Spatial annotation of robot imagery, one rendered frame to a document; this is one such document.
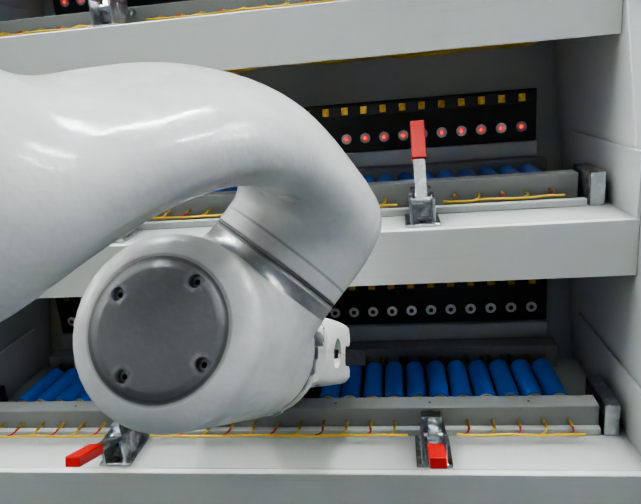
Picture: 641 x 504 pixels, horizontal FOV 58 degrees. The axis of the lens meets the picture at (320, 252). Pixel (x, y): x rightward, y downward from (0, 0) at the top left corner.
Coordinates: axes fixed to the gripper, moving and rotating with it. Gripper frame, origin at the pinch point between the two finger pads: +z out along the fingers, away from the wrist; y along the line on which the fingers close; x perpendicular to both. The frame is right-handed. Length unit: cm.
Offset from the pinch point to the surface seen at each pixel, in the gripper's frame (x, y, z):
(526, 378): 1.7, -20.2, 3.0
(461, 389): 2.6, -14.2, 1.3
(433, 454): 6.9, -11.2, -11.1
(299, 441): 6.9, 0.0, -2.1
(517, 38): -24.6, -19.4, -10.8
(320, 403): 3.7, -1.8, -1.5
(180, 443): 7.1, 10.7, -2.6
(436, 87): -30.5, -14.0, 7.0
